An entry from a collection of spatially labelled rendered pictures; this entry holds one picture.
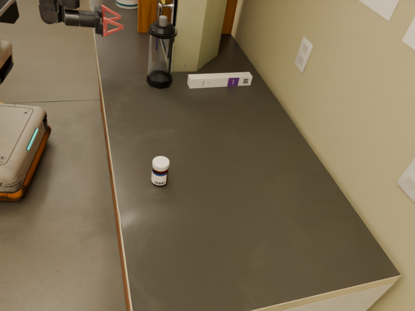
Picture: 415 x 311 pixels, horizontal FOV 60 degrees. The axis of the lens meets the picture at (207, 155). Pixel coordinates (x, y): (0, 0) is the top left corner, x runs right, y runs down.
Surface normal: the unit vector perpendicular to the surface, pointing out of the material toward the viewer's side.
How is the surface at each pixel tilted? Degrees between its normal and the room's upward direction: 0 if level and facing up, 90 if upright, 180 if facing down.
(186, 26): 90
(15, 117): 0
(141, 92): 0
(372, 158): 90
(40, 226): 0
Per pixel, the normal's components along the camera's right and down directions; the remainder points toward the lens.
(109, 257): 0.14, -0.72
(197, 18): 0.28, 0.68
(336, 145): -0.95, 0.09
